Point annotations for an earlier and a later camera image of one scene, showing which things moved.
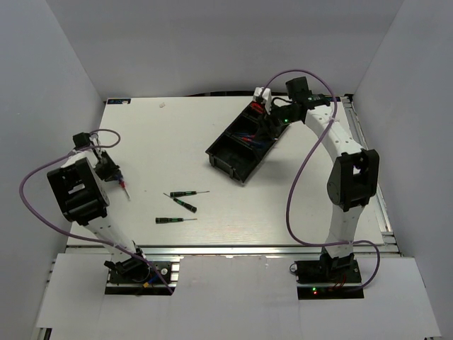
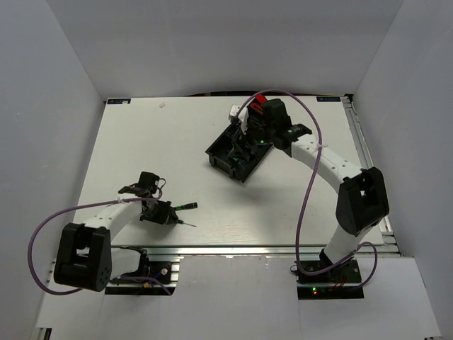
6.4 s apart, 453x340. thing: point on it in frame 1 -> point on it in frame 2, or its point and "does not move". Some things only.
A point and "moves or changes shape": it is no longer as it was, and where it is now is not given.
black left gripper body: x=107 y=167 -> x=159 y=212
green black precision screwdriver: x=180 y=193 -> x=236 y=159
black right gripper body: x=282 y=116 -> x=260 y=134
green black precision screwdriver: x=185 y=205 moves or changes shape
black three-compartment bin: x=241 y=148 does not move
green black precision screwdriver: x=163 y=219 moves or changes shape
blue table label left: x=118 y=100 does not move
